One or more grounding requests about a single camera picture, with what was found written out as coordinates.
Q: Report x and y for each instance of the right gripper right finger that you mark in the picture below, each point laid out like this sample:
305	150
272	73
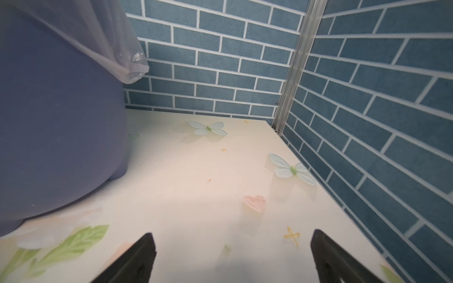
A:
336	265

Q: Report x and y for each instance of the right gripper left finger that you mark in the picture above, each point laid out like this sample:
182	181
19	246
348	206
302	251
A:
133	266

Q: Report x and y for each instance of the purple trash bin with bag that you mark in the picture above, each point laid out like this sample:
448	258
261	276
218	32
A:
63	113

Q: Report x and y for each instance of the aluminium corner post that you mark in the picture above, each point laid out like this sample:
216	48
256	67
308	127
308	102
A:
307	35

